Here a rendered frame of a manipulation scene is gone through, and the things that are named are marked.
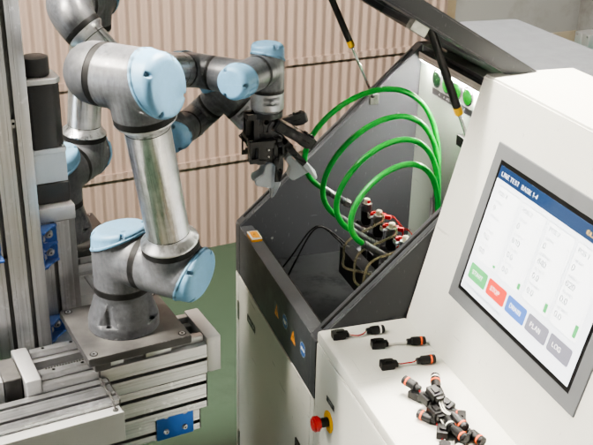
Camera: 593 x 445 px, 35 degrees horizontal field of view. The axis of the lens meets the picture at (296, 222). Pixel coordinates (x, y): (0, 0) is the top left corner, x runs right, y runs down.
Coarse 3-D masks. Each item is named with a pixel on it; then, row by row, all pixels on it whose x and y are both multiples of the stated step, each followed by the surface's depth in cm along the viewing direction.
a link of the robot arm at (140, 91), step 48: (96, 48) 163; (144, 48) 161; (96, 96) 163; (144, 96) 158; (144, 144) 167; (144, 192) 173; (144, 240) 183; (192, 240) 182; (144, 288) 188; (192, 288) 183
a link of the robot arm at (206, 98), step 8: (200, 88) 225; (200, 96) 227; (208, 96) 226; (216, 96) 225; (224, 96) 224; (208, 104) 226; (216, 104) 226; (224, 104) 225; (232, 104) 225; (240, 104) 225; (216, 112) 227; (224, 112) 227; (232, 112) 226
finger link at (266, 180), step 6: (270, 162) 214; (270, 168) 215; (264, 174) 215; (270, 174) 215; (258, 180) 215; (264, 180) 216; (270, 180) 216; (264, 186) 216; (270, 186) 217; (276, 186) 217
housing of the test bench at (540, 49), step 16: (480, 32) 258; (496, 32) 259; (512, 32) 259; (528, 32) 260; (544, 32) 260; (512, 48) 242; (528, 48) 242; (544, 48) 243; (560, 48) 243; (576, 48) 244; (528, 64) 226; (544, 64) 227; (560, 64) 227; (576, 64) 227; (592, 64) 228
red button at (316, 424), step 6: (324, 414) 212; (330, 414) 208; (312, 420) 208; (318, 420) 208; (324, 420) 209; (330, 420) 208; (312, 426) 209; (318, 426) 207; (324, 426) 209; (330, 426) 208; (330, 432) 209
